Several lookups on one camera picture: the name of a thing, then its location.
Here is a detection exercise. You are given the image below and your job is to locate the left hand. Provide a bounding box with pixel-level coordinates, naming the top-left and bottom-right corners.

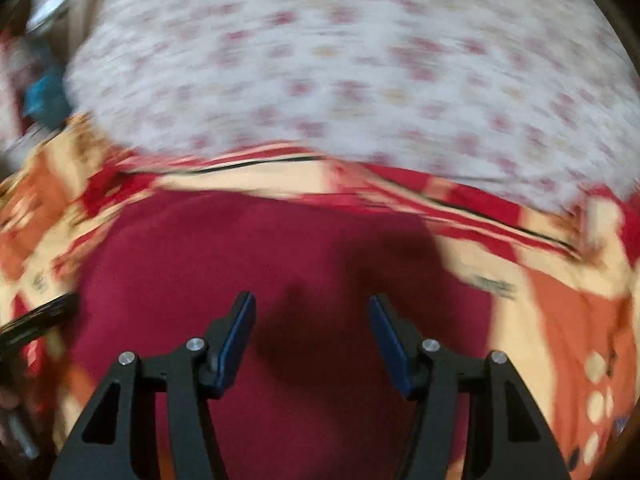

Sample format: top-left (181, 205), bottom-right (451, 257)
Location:
top-left (0, 386), bottom-right (21, 443)

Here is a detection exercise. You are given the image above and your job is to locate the dark red garment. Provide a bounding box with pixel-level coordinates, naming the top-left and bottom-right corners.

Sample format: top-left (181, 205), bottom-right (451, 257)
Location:
top-left (70, 192), bottom-right (492, 479)

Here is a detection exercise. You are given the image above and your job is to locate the orange red cream love blanket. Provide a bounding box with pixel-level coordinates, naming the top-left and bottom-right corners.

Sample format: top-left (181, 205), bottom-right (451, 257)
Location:
top-left (1, 115), bottom-right (639, 479)

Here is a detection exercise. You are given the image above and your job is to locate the white floral quilt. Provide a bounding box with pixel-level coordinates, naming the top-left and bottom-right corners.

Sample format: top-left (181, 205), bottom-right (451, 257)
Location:
top-left (66, 0), bottom-right (639, 209)

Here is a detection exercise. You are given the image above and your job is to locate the blue plastic bag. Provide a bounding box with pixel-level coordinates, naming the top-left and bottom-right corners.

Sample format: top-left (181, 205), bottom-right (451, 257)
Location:
top-left (22, 67), bottom-right (72, 130)

